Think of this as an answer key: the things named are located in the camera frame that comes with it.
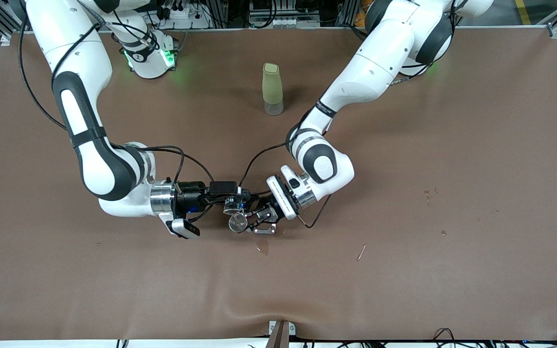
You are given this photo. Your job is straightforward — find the clear glass cup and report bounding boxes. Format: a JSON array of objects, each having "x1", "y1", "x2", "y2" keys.
[{"x1": 222, "y1": 195, "x2": 246, "y2": 216}]

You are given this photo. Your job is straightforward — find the metal double jigger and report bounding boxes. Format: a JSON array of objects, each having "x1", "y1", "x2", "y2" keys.
[{"x1": 229, "y1": 214, "x2": 249, "y2": 234}]

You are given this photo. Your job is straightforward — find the brown table cloth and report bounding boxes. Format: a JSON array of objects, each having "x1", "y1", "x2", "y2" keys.
[{"x1": 0, "y1": 27, "x2": 557, "y2": 341}]

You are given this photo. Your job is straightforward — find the green frosted bottle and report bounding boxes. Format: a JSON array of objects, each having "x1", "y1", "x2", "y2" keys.
[{"x1": 262, "y1": 63, "x2": 284, "y2": 116}]

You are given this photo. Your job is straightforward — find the white power strip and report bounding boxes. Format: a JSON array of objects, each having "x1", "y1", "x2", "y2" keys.
[{"x1": 155, "y1": 5, "x2": 210, "y2": 29}]

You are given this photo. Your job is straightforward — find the orange snack bags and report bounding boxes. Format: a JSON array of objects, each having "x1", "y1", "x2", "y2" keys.
[{"x1": 354, "y1": 0, "x2": 376, "y2": 27}]

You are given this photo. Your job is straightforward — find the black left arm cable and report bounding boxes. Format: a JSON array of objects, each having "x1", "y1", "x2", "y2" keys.
[{"x1": 237, "y1": 111, "x2": 333, "y2": 229}]

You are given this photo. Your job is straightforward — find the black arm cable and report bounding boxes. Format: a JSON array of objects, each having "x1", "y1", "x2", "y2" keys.
[
  {"x1": 17, "y1": 0, "x2": 215, "y2": 223},
  {"x1": 237, "y1": 111, "x2": 333, "y2": 229}
]

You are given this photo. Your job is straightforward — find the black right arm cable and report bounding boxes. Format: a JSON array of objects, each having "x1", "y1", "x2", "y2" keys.
[{"x1": 17, "y1": 0, "x2": 215, "y2": 223}]

